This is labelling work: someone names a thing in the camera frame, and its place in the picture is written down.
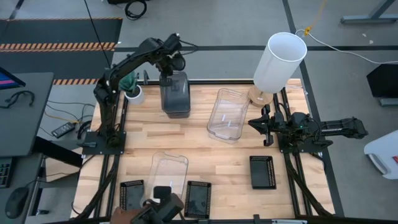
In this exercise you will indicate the black power adapter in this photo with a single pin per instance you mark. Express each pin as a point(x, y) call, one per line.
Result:
point(63, 130)

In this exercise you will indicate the white cylindrical lamp shade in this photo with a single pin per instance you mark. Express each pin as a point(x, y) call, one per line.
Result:
point(278, 65)

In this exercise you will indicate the black perforated basket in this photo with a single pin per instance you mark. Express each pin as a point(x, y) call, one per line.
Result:
point(197, 199)
point(132, 196)
point(262, 172)

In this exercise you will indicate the white plastic object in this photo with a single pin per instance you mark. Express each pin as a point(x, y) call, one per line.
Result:
point(384, 155)

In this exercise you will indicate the grey metal table leg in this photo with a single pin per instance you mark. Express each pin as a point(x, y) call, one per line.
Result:
point(370, 17)

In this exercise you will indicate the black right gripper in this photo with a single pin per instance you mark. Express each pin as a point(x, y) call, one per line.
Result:
point(280, 127)

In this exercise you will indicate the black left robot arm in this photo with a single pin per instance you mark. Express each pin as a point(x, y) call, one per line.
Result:
point(124, 67)

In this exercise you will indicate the black aluminium frame rail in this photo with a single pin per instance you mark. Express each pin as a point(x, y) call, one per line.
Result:
point(295, 180)
point(113, 177)
point(280, 221)
point(217, 82)

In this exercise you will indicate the black box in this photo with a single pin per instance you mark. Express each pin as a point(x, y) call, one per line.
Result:
point(384, 81)

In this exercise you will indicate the round wooden lamp base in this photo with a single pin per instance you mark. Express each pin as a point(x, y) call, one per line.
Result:
point(258, 99)

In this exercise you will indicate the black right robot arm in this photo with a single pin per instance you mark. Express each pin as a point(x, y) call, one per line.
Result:
point(335, 128)

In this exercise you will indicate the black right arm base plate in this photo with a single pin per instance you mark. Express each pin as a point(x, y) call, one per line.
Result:
point(306, 147)

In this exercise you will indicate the white plant pot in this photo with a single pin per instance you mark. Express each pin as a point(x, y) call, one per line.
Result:
point(135, 98)

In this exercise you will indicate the black keyboard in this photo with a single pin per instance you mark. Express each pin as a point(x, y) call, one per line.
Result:
point(4, 172)

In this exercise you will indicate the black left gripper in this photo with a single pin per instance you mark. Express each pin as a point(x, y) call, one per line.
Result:
point(174, 56)

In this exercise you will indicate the black floor mat hazard stripes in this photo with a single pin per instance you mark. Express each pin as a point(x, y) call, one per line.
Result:
point(59, 34)

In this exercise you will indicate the grey desk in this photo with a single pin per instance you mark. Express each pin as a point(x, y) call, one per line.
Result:
point(21, 124)

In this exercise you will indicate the green snake plant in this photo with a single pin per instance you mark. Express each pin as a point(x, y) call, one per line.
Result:
point(128, 83)

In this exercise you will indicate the black computer mouse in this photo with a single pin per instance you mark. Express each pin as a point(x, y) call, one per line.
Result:
point(16, 203)

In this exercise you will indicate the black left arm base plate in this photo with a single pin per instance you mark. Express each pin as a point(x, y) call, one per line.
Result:
point(93, 146)

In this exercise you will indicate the black hand-held device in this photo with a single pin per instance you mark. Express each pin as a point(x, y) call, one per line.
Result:
point(164, 207)

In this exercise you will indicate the computer monitor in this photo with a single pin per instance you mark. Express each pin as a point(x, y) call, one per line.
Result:
point(7, 81)

